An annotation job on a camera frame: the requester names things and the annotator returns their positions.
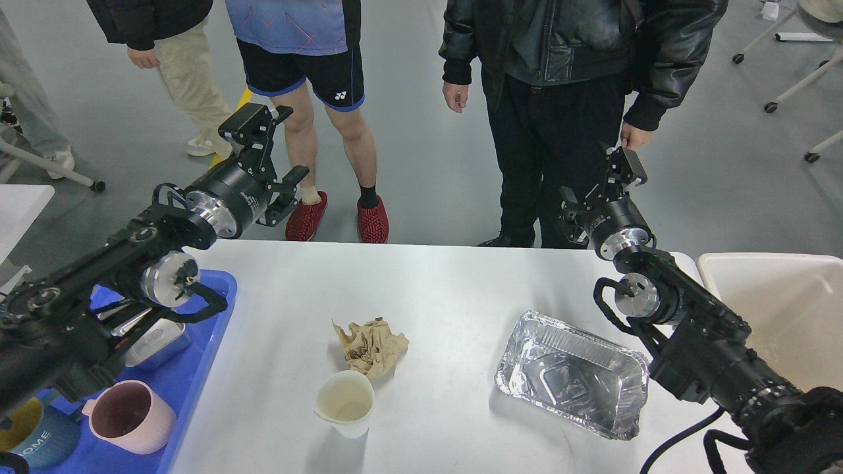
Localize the beige plastic bin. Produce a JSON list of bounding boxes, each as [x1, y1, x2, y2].
[[697, 253, 842, 391]]

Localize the person in khaki trousers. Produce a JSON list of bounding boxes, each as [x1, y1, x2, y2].
[[87, 1, 232, 158]]

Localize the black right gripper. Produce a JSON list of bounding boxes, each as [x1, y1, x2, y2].
[[558, 146, 654, 261]]

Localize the crumpled brown paper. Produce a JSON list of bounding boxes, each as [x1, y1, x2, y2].
[[333, 317, 410, 380]]

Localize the person in black leather jacket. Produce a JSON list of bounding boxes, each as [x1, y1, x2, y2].
[[439, 1, 728, 249]]

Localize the white paper cup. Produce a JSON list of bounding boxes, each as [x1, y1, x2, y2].
[[313, 370, 375, 439]]

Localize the person in blue shorts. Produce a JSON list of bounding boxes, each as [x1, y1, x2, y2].
[[225, 1, 389, 244]]

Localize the square stainless steel tray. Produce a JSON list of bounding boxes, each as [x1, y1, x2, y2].
[[94, 308, 192, 371]]

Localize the aluminium foil tray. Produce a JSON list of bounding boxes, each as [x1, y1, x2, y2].
[[495, 310, 649, 440]]

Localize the white side table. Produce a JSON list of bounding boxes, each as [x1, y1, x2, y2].
[[1, 184, 55, 286]]

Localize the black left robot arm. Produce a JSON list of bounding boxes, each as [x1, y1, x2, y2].
[[1, 103, 308, 429]]

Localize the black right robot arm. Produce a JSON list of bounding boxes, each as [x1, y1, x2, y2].
[[558, 146, 842, 473]]

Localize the white rolling chair legs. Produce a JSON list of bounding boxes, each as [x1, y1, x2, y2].
[[731, 0, 843, 163]]

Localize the white chair base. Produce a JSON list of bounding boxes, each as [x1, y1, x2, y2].
[[0, 13, 106, 194]]

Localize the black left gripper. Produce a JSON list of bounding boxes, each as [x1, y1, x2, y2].
[[186, 103, 310, 239]]

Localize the pink mug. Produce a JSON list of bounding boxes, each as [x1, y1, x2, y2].
[[82, 380, 177, 455]]

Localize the blue HOME mug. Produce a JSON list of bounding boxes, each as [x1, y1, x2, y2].
[[1, 397, 81, 470]]

